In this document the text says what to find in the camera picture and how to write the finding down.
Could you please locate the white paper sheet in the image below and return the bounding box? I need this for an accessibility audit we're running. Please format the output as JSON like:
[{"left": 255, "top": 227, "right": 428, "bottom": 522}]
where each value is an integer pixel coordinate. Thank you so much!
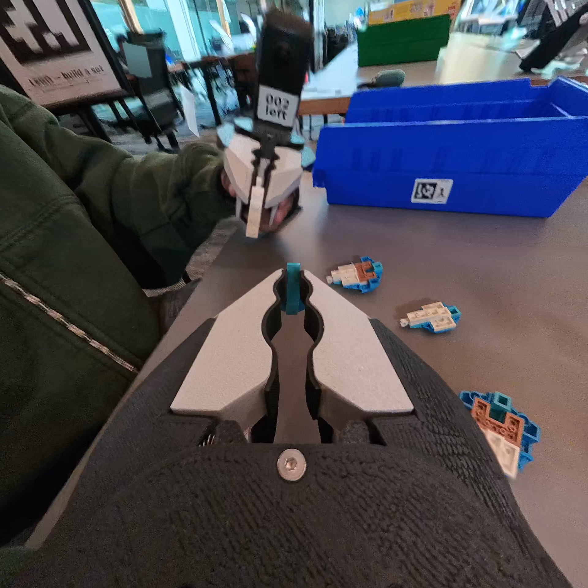
[{"left": 180, "top": 86, "right": 201, "bottom": 138}]

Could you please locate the dark wooden table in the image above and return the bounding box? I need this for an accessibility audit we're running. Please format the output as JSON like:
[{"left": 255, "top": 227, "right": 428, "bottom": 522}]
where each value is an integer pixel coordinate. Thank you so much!
[{"left": 183, "top": 51, "right": 259, "bottom": 127}]

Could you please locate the green plastic crate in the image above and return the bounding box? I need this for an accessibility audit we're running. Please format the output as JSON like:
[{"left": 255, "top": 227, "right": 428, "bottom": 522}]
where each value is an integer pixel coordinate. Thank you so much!
[{"left": 357, "top": 14, "right": 452, "bottom": 67}]

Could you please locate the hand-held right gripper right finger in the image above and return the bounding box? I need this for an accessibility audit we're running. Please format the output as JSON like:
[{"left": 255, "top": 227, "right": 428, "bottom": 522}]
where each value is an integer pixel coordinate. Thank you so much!
[{"left": 303, "top": 269, "right": 415, "bottom": 443}]

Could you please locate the person's green jacket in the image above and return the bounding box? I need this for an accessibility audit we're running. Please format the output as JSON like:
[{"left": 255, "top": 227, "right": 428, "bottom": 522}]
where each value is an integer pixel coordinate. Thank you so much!
[{"left": 0, "top": 85, "right": 161, "bottom": 552}]

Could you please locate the teal lego piece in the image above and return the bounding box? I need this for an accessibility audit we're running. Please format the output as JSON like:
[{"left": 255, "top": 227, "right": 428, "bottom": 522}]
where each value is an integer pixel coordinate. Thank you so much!
[{"left": 280, "top": 262, "right": 305, "bottom": 316}]

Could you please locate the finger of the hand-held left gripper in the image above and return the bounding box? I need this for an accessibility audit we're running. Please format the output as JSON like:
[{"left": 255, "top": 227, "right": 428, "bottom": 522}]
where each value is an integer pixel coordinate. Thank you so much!
[
  {"left": 265, "top": 148, "right": 304, "bottom": 208},
  {"left": 224, "top": 137, "right": 266, "bottom": 239}
]

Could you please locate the blue white brown lego assembly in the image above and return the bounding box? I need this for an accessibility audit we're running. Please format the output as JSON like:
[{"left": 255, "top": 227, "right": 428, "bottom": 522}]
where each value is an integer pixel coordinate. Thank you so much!
[{"left": 326, "top": 256, "right": 384, "bottom": 294}]

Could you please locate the blue plastic bin with tag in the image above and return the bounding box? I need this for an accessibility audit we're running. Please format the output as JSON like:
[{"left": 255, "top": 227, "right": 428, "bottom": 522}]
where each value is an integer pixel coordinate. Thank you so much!
[{"left": 312, "top": 117, "right": 588, "bottom": 219}]

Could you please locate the person's left forearm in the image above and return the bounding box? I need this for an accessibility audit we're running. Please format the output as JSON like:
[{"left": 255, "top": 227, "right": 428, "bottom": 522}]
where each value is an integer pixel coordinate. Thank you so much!
[{"left": 110, "top": 140, "right": 237, "bottom": 288}]

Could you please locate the person's left hand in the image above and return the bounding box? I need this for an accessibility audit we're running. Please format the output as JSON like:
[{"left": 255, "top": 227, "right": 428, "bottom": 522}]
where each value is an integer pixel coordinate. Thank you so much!
[{"left": 220, "top": 168, "right": 299, "bottom": 232}]

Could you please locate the black and white marker sign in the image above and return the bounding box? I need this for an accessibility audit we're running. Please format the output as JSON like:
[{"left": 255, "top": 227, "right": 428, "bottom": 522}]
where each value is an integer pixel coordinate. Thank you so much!
[{"left": 0, "top": 0, "right": 122, "bottom": 106}]

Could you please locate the yellow cardboard box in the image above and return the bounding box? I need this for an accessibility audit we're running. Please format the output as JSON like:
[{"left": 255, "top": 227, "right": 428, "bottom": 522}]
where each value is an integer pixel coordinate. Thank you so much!
[{"left": 367, "top": 0, "right": 462, "bottom": 26}]

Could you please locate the black office chair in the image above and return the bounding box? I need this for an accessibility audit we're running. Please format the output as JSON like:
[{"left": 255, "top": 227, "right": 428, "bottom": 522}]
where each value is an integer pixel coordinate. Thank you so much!
[{"left": 117, "top": 31, "right": 184, "bottom": 153}]

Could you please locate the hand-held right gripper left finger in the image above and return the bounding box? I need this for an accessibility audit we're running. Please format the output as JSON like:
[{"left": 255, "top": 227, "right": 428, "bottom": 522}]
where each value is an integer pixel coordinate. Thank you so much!
[{"left": 170, "top": 269, "right": 282, "bottom": 436}]

